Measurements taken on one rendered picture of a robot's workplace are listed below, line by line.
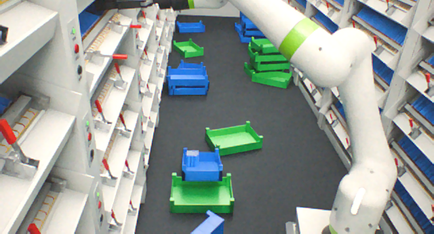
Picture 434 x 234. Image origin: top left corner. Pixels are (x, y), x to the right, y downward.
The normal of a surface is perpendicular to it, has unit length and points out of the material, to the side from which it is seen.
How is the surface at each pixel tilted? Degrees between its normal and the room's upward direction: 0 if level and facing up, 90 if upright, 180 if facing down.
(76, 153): 90
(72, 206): 20
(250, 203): 0
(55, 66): 90
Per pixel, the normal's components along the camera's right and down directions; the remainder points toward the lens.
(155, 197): 0.05, -0.87
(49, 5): 0.05, 0.49
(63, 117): 0.40, -0.81
